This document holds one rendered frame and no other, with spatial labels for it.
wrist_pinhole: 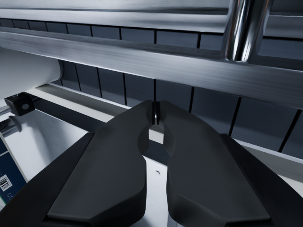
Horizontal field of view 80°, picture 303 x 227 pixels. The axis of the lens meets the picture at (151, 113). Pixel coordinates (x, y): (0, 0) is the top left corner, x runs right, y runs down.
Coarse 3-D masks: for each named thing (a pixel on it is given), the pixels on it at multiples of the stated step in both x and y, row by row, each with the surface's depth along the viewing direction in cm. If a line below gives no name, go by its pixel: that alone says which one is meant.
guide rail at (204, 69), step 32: (0, 32) 12; (32, 32) 12; (96, 64) 9; (128, 64) 8; (160, 64) 7; (192, 64) 7; (224, 64) 6; (256, 64) 6; (288, 64) 5; (256, 96) 6; (288, 96) 5
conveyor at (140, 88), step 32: (64, 32) 21; (96, 32) 19; (128, 32) 17; (160, 32) 15; (192, 32) 14; (64, 64) 24; (128, 96) 20; (160, 96) 18; (192, 96) 17; (224, 96) 15; (224, 128) 16; (256, 128) 15; (288, 128) 13
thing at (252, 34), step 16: (240, 0) 5; (256, 0) 5; (272, 0) 5; (240, 16) 5; (256, 16) 5; (224, 32) 6; (240, 32) 5; (256, 32) 5; (224, 48) 6; (240, 48) 6; (256, 48) 6
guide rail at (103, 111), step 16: (48, 96) 23; (64, 96) 22; (80, 96) 22; (80, 112) 20; (96, 112) 19; (112, 112) 18; (160, 128) 16; (272, 160) 13; (288, 160) 13; (288, 176) 12
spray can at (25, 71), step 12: (0, 60) 19; (12, 60) 19; (24, 60) 20; (36, 60) 21; (48, 60) 22; (60, 60) 23; (0, 72) 18; (12, 72) 19; (24, 72) 20; (36, 72) 21; (48, 72) 22; (60, 72) 24; (0, 84) 19; (12, 84) 20; (24, 84) 21; (36, 84) 22; (0, 96) 19
